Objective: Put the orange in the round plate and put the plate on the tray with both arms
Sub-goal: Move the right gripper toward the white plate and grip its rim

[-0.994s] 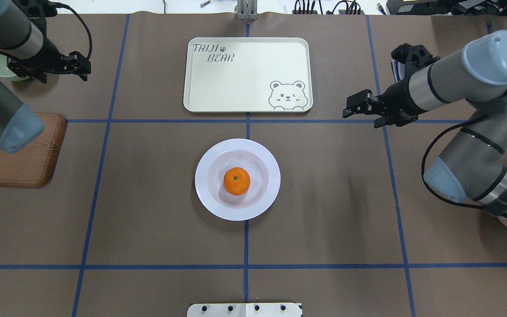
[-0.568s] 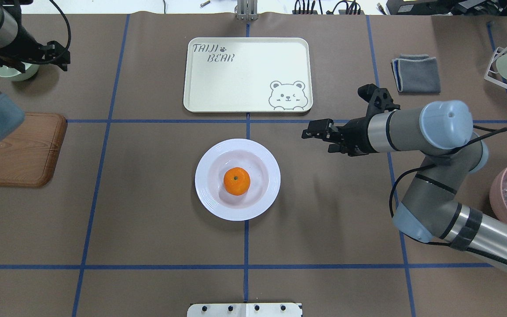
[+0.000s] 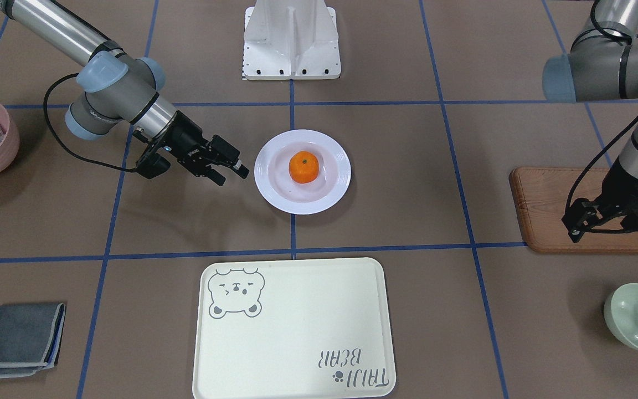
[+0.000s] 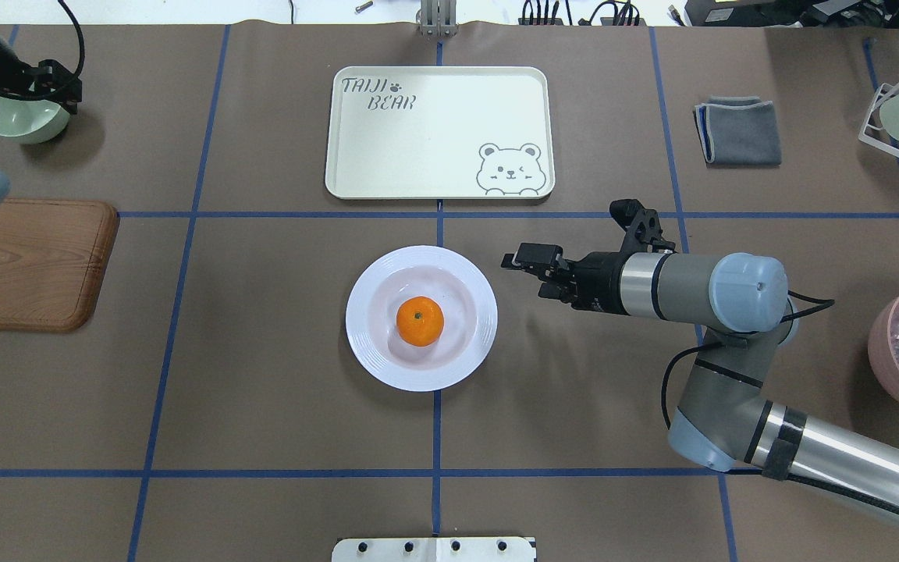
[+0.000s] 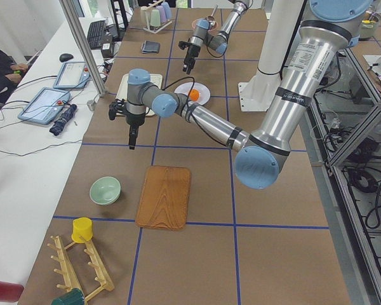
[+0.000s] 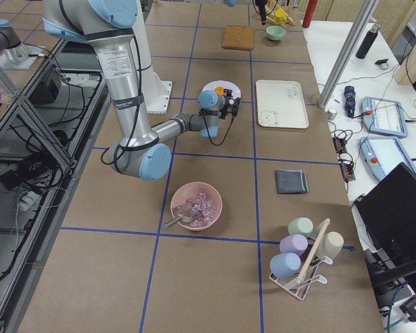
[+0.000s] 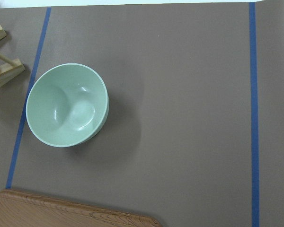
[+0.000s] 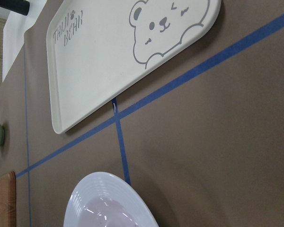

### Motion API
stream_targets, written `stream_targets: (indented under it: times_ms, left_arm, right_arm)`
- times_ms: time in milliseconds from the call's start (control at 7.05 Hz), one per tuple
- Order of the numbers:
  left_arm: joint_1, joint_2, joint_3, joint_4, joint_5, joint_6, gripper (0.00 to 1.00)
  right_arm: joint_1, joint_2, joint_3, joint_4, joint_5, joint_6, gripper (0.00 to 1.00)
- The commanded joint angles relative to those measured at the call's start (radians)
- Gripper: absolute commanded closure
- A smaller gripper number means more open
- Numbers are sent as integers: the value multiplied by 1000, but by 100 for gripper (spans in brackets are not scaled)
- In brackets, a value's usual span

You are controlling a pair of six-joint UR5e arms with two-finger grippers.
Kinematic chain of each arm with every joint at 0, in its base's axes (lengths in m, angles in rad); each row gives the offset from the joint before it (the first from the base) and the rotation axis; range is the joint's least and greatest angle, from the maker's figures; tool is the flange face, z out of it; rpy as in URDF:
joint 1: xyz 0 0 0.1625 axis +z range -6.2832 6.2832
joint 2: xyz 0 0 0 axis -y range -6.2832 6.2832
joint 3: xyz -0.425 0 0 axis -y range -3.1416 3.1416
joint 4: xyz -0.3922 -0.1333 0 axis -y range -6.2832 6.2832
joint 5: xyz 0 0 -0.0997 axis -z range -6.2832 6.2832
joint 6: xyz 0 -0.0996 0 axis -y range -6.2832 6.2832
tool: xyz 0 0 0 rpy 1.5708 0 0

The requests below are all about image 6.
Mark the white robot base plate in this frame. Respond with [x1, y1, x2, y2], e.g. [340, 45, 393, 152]
[144, 78, 173, 114]

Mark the green cup on rack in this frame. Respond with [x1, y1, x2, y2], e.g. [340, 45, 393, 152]
[288, 216, 314, 237]

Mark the grey folded cloth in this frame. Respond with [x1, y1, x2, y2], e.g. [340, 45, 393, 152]
[275, 169, 309, 194]

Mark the black power strip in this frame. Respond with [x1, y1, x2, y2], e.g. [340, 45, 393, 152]
[333, 137, 356, 183]

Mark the orange fruit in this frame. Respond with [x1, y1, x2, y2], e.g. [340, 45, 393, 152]
[214, 87, 224, 95]

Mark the purple cup on rack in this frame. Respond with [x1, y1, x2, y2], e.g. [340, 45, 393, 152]
[279, 234, 308, 256]

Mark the red bottle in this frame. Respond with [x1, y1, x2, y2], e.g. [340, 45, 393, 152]
[302, 0, 318, 28]

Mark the yellow cup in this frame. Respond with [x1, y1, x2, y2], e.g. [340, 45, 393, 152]
[275, 8, 287, 26]

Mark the beige cup on rack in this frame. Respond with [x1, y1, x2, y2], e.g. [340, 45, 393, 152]
[315, 231, 344, 260]

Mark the wooden mug rack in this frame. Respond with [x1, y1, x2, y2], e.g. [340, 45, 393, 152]
[266, 0, 296, 27]

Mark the wooden cutting board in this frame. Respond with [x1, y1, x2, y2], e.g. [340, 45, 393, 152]
[222, 25, 254, 51]

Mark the white round plate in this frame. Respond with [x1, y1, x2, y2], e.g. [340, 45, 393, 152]
[202, 80, 241, 99]

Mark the small metal cup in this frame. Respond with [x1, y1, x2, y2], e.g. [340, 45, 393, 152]
[327, 108, 338, 121]

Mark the near blue teach pendant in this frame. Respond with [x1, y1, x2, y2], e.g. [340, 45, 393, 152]
[359, 136, 416, 181]

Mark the cream bear serving tray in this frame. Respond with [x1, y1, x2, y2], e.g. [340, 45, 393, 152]
[256, 79, 309, 129]

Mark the black laptop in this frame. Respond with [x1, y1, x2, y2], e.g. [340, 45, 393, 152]
[354, 162, 416, 264]

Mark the metal ice scoop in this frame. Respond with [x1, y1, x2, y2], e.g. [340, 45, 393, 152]
[164, 205, 196, 228]

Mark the black water bottle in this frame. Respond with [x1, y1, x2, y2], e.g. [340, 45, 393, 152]
[355, 24, 381, 60]

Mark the aluminium frame post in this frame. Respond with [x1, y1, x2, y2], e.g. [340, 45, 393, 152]
[318, 0, 380, 109]

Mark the green ceramic bowl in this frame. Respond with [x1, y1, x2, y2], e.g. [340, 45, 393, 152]
[266, 26, 286, 42]

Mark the white wire cup rack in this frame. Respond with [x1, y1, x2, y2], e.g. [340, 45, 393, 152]
[269, 218, 333, 300]

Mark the far blue teach pendant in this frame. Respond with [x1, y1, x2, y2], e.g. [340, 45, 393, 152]
[361, 96, 408, 138]

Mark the pink bowl with ice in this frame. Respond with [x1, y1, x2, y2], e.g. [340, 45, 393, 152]
[170, 182, 223, 231]

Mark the blue cup on rack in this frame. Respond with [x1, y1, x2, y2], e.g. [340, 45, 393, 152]
[270, 253, 302, 278]

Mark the blue teach pendant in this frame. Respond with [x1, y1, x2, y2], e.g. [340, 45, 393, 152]
[361, 96, 408, 138]
[359, 136, 416, 181]

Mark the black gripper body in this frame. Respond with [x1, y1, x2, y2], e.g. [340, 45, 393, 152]
[252, 0, 268, 16]
[218, 88, 241, 120]

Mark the folded navy umbrella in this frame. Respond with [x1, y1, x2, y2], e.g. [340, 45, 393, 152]
[344, 85, 356, 118]

